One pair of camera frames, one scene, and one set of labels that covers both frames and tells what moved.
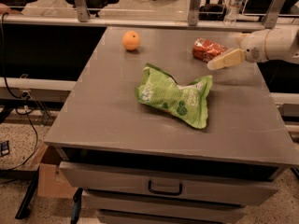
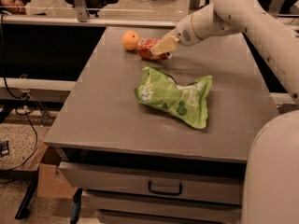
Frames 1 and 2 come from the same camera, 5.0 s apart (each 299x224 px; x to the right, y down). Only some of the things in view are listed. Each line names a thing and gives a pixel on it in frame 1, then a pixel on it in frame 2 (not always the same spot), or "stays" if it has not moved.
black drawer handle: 149,187 stays
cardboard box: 52,182 stays
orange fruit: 131,39 stays
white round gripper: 253,48 -> 183,34
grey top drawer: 185,184 stays
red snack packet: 204,49 -> 144,47
